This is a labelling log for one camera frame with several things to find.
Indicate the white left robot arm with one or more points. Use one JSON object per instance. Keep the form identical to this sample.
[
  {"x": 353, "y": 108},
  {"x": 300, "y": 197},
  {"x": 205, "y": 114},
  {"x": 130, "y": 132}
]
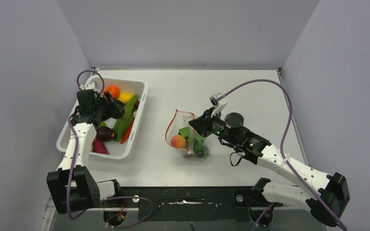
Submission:
[{"x": 76, "y": 172}]

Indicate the aluminium frame rail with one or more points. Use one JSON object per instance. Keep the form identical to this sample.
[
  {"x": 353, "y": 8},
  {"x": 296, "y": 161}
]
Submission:
[{"x": 316, "y": 202}]

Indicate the yellow lemon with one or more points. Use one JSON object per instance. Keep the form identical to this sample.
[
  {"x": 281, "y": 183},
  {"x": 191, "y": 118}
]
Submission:
[{"x": 124, "y": 97}]

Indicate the white green napa cabbage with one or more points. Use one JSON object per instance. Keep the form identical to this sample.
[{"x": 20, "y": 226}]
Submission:
[{"x": 195, "y": 146}]

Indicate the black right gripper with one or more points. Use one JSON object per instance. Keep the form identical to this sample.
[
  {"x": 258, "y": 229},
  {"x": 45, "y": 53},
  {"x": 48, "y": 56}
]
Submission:
[{"x": 202, "y": 124}]

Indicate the purple eggplant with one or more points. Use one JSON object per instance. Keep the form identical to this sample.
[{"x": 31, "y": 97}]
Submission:
[{"x": 105, "y": 134}]

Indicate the clear red-zipper bag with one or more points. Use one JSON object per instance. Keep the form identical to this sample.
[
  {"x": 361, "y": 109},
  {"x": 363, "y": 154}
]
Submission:
[{"x": 179, "y": 120}]

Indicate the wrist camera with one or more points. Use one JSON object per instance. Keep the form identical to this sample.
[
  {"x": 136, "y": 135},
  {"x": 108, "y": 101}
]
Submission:
[
  {"x": 90, "y": 86},
  {"x": 219, "y": 102}
]

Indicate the red chili pepper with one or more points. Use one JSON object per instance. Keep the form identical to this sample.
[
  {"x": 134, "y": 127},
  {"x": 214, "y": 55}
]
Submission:
[{"x": 126, "y": 135}]

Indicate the green leafy vegetable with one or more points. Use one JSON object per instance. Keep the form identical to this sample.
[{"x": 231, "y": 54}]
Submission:
[{"x": 121, "y": 125}]

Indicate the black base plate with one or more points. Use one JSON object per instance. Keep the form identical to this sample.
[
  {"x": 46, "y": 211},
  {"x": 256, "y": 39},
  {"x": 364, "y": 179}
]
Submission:
[{"x": 238, "y": 203}]

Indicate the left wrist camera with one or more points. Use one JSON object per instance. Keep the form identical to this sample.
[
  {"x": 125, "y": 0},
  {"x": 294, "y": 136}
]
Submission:
[{"x": 90, "y": 86}]

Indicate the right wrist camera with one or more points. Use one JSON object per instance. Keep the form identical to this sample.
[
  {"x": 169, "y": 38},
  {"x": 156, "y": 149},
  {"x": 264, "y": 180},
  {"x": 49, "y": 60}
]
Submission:
[{"x": 219, "y": 102}]

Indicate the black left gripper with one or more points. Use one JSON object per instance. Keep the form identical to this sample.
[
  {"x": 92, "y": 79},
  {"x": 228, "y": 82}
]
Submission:
[{"x": 112, "y": 111}]

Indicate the dark red fig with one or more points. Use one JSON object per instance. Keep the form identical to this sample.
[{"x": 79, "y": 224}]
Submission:
[{"x": 136, "y": 105}]

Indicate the peach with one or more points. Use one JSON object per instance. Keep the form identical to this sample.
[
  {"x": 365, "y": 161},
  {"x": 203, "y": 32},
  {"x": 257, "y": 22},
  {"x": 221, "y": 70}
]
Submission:
[{"x": 178, "y": 141}]

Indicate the red purple onion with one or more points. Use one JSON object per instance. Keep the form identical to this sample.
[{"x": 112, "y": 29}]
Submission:
[{"x": 99, "y": 147}]

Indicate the orange fruit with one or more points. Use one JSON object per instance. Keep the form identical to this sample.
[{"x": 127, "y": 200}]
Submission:
[{"x": 113, "y": 90}]

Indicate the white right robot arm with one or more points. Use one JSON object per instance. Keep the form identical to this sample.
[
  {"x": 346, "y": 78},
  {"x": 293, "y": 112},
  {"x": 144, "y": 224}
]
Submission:
[{"x": 262, "y": 152}]

